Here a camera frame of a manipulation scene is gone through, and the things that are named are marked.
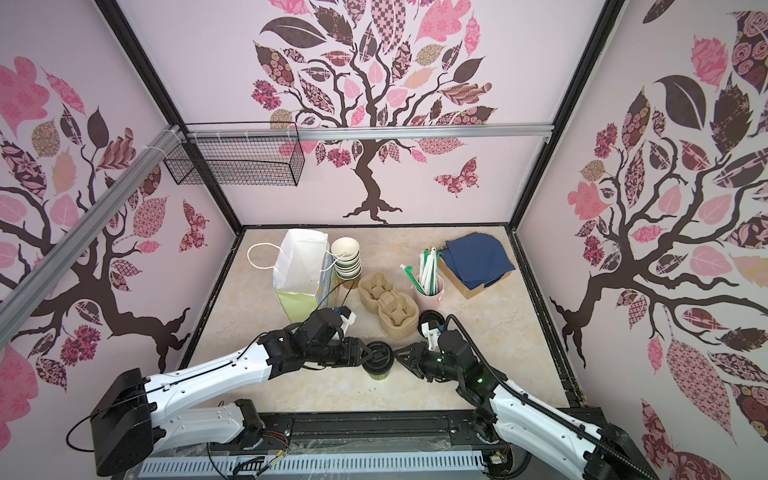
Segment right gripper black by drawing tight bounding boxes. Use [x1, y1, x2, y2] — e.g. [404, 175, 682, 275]
[393, 342, 464, 384]

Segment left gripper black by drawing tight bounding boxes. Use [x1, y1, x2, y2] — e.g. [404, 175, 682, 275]
[308, 337, 373, 369]

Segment paper gift bag with handles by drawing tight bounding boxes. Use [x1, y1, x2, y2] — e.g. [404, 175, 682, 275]
[246, 229, 336, 323]

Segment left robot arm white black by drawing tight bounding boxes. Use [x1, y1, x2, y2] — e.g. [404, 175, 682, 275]
[89, 307, 373, 477]

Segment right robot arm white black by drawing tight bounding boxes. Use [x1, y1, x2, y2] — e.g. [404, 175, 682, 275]
[394, 330, 657, 479]

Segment black coffee lid stack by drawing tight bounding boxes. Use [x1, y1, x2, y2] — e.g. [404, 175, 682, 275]
[417, 310, 446, 337]

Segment pink bucket straw holder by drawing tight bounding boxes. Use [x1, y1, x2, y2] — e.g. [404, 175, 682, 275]
[411, 275, 445, 311]

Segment cardboard box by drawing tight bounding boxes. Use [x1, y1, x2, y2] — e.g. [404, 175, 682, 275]
[437, 257, 516, 300]

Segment brown pulp cup carrier stack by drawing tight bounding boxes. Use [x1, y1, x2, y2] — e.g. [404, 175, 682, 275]
[358, 271, 420, 340]

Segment stack of paper cups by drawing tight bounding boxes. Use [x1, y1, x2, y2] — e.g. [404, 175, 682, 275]
[330, 237, 362, 290]

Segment green wrapped straw leaning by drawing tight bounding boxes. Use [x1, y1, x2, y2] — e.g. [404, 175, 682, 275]
[400, 264, 426, 295]

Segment dark blue napkins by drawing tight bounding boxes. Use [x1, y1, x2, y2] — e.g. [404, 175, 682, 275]
[441, 233, 515, 290]

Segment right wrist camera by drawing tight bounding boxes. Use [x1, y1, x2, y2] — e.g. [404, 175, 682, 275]
[419, 322, 442, 352]

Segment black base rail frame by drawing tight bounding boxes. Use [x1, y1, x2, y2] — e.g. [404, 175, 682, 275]
[106, 401, 607, 479]

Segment white slotted cable duct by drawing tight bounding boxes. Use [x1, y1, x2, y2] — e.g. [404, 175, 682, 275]
[126, 451, 486, 479]

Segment black wire basket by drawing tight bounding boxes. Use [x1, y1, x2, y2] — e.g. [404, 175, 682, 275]
[164, 120, 305, 187]

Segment aluminium rail left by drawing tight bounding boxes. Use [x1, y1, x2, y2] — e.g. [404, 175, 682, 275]
[1, 125, 184, 345]

